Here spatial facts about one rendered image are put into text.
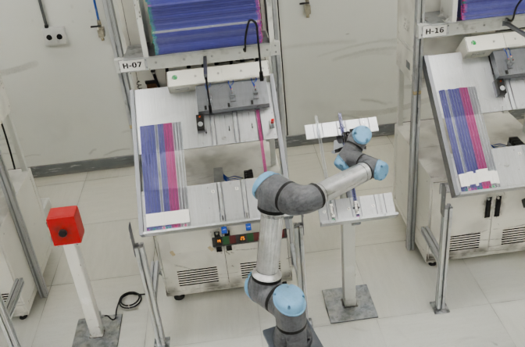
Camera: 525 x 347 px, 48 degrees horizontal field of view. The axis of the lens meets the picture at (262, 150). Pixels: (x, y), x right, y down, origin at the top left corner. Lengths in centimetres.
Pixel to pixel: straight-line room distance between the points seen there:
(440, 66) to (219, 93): 109
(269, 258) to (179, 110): 98
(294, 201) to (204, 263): 130
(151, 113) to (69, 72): 174
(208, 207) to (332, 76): 213
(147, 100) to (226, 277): 107
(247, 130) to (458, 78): 107
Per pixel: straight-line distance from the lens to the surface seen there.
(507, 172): 300
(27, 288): 360
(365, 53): 458
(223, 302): 339
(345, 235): 298
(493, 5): 307
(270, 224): 217
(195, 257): 323
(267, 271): 226
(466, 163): 293
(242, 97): 283
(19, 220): 345
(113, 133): 472
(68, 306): 364
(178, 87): 288
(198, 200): 275
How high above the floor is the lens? 229
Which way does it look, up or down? 29 degrees down
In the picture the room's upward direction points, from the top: 6 degrees counter-clockwise
